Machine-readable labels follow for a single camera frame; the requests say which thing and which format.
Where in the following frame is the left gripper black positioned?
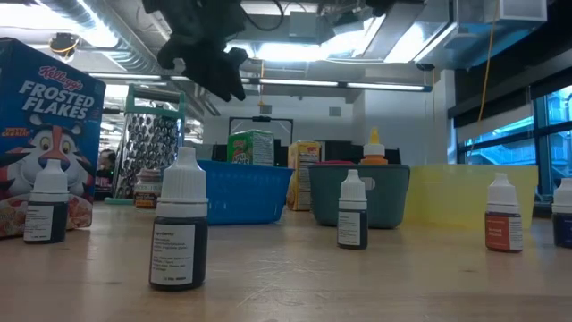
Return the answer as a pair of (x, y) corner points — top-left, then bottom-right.
(142, 0), (249, 102)

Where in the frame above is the green Apple Jacks cereal box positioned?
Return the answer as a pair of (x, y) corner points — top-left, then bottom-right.
(226, 129), (275, 167)

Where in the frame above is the yellow Corn Pops cereal box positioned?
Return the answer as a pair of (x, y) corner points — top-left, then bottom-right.
(287, 140), (322, 211)

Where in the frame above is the blue slotted plastic basket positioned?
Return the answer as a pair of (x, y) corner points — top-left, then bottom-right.
(198, 159), (295, 226)

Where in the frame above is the glass jar of brown spice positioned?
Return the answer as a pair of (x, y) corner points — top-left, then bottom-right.
(133, 168), (164, 209)

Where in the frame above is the yellow squeeze bottle white cap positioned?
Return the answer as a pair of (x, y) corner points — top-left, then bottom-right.
(359, 126), (389, 165)

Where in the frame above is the orange-red dropper bottle white cap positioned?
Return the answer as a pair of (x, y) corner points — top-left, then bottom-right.
(484, 173), (524, 254)

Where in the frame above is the dark blue dropper bottle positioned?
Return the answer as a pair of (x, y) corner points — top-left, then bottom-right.
(551, 178), (572, 250)

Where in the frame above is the long ceiling light bar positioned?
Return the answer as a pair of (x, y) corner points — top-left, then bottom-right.
(88, 71), (433, 93)

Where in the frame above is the black desk partition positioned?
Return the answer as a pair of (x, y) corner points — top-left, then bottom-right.
(212, 138), (290, 167)

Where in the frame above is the dark dropper bottle white cap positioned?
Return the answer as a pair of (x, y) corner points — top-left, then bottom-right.
(22, 159), (71, 245)
(148, 146), (210, 292)

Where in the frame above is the person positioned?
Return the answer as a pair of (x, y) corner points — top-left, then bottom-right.
(96, 148), (118, 198)

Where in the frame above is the grey-green plastic bin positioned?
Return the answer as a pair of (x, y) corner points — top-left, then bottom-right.
(307, 163), (411, 230)

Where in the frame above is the teal dropper bottle white cap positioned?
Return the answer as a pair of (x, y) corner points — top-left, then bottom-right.
(336, 169), (369, 250)

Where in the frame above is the blue Frosted Flakes cereal box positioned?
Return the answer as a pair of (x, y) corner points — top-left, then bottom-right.
(0, 38), (107, 239)

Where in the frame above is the yellow translucent plastic bin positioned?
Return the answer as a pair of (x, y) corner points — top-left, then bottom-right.
(404, 164), (540, 232)

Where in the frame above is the white ceiling unit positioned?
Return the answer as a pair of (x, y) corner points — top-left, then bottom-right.
(455, 0), (549, 23)

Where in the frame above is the black rectangular frame stand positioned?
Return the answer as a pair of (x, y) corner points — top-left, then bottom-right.
(228, 114), (295, 147)

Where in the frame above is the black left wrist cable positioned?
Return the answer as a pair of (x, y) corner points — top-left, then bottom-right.
(240, 0), (287, 33)

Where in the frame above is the metal box grater teal frame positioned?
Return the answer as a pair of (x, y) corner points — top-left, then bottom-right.
(105, 83), (188, 206)

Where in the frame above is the spiral silver air duct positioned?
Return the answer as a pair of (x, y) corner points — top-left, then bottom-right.
(39, 0), (166, 75)

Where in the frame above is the black ceiling reel yellow cable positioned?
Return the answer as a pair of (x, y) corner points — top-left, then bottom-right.
(48, 31), (81, 62)

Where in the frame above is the rectangular silver air duct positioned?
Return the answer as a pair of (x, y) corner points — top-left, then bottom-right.
(361, 13), (459, 64)

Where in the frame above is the yellow hanging cord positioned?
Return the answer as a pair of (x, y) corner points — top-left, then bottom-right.
(476, 0), (500, 124)

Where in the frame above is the dark window frame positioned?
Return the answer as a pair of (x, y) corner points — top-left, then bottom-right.
(455, 84), (572, 202)

